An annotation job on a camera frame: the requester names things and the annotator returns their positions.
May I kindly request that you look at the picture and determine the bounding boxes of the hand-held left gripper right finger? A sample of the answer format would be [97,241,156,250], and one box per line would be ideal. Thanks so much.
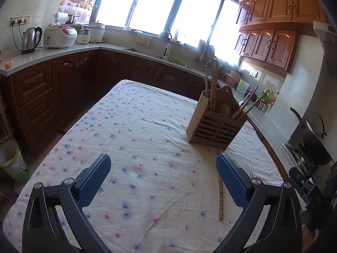
[214,153,302,253]

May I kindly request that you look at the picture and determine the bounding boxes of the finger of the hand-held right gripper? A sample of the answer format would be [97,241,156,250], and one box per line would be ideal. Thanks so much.
[288,167,316,209]

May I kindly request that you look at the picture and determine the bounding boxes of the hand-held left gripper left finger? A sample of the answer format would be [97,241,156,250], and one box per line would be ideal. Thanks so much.
[22,153,112,253]

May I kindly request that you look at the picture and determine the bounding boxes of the wooden chopstick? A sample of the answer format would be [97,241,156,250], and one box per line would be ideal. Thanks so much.
[212,60,218,111]
[209,62,214,111]
[238,92,267,121]
[232,88,254,119]
[217,149,224,221]
[234,86,259,119]

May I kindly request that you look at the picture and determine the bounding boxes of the wooden utensil holder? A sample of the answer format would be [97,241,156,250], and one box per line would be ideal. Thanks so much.
[186,86,248,151]

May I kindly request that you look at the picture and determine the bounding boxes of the gas stove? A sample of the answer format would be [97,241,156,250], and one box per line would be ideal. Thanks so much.
[282,136,318,170]

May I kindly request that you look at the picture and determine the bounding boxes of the black wok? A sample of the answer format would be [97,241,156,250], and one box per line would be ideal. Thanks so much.
[290,107,333,166]

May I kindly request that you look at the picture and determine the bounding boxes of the floral white tablecloth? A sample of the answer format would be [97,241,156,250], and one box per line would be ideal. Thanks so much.
[4,79,285,253]

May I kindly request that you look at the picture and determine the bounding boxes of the white and green trash bin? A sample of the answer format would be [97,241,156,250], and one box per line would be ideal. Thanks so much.
[0,139,31,184]

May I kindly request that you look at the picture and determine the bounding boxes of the yellow cooking oil bottle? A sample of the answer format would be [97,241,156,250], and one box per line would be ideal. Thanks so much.
[259,90,274,106]

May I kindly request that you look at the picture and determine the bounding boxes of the green and white pitcher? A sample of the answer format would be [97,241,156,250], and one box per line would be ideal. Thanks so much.
[235,79,251,93]

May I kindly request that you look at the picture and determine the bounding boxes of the dark wooden lower cabinets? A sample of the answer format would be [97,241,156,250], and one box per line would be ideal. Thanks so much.
[0,50,211,159]

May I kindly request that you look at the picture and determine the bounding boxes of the pink plastic basin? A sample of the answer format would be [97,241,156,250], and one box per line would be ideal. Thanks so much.
[225,71,243,87]

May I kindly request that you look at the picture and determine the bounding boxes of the green colander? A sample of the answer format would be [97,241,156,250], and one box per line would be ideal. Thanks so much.
[163,55,188,68]

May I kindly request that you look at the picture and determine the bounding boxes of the metal dish rack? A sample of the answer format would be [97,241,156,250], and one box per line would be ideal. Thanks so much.
[194,39,217,64]

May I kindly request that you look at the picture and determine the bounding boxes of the range hood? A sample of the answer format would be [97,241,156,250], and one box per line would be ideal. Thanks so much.
[313,21,337,77]

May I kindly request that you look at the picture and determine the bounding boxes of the kitchen sink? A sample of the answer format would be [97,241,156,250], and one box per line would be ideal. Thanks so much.
[122,47,166,59]

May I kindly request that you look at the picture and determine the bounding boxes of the small white food steamer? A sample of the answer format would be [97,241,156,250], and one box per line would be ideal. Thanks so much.
[77,28,93,45]

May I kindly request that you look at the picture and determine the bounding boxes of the white and red rice cooker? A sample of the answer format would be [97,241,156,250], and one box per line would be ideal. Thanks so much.
[43,24,78,49]

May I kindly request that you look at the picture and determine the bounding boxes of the large white rice cooker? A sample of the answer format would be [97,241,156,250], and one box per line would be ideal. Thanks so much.
[89,22,106,44]

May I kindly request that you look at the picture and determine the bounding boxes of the chrome kitchen faucet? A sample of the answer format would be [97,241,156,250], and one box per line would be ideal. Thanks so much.
[158,31,173,57]

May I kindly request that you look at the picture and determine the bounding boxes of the steel electric kettle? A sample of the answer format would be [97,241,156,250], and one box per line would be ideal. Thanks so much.
[21,27,43,55]

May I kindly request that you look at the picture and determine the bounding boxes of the wooden upper cabinets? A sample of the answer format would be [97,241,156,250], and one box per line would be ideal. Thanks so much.
[234,0,327,72]

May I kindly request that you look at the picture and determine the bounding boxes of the paper towel roll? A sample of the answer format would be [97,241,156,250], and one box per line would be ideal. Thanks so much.
[55,12,70,26]

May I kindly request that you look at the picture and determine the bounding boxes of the kitchen window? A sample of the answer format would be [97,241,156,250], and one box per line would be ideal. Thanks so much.
[93,0,245,66]

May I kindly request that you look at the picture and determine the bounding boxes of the wall socket strip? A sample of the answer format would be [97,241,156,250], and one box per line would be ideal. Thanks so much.
[10,15,32,27]

